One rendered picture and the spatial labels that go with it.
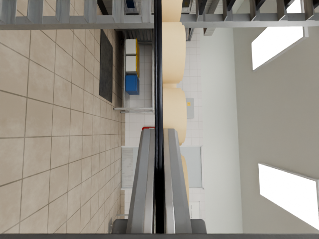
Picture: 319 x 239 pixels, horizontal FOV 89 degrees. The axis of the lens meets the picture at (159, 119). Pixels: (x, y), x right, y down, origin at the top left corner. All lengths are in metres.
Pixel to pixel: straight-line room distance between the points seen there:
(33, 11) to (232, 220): 5.01
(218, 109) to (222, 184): 1.89
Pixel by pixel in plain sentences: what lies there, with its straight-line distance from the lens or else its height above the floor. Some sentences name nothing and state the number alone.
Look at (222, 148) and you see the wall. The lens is 4.51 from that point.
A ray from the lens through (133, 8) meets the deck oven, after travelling 3.26.
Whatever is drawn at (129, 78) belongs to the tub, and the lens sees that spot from 3.83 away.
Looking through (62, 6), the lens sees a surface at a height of 0.68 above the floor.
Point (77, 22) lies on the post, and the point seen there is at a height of 0.73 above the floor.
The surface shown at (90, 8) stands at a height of 0.78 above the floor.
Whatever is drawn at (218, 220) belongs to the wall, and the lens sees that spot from 4.94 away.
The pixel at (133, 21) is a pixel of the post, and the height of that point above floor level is 0.92.
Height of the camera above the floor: 1.00
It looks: level
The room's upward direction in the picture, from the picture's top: 89 degrees clockwise
